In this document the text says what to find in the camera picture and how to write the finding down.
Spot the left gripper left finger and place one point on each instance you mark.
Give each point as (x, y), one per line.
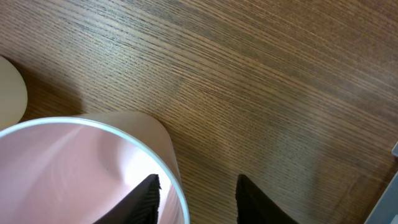
(140, 206)

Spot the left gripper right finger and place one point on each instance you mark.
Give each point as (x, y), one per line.
(255, 207)

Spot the pink cup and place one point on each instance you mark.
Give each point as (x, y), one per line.
(76, 169)

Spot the light green cup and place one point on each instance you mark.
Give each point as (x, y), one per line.
(13, 94)

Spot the clear plastic storage container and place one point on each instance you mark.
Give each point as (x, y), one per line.
(385, 210)

